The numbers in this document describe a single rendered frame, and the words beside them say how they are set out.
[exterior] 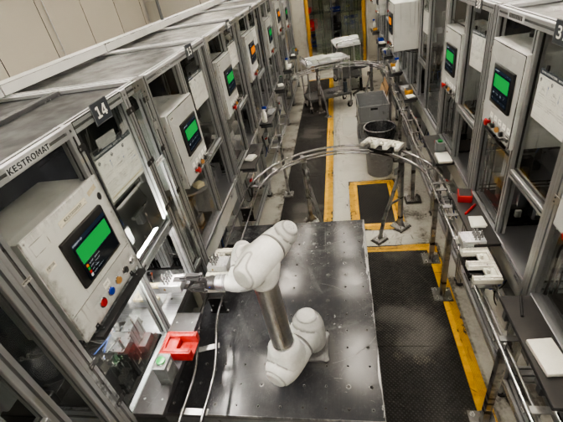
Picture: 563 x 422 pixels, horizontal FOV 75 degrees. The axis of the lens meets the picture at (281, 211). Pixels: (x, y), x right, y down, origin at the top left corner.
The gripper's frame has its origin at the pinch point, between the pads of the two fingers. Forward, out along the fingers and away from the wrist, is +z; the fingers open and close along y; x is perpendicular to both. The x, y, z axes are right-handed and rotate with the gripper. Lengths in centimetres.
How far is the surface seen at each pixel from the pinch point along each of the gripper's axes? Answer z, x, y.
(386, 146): -128, -179, -12
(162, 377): -8, 51, -7
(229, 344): -23.1, 13.3, -35.0
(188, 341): -11.2, 29.1, -10.9
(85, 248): 1, 45, 62
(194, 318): -9.4, 14.1, -12.3
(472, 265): -157, -24, -12
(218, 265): -12.1, -25.0, -10.3
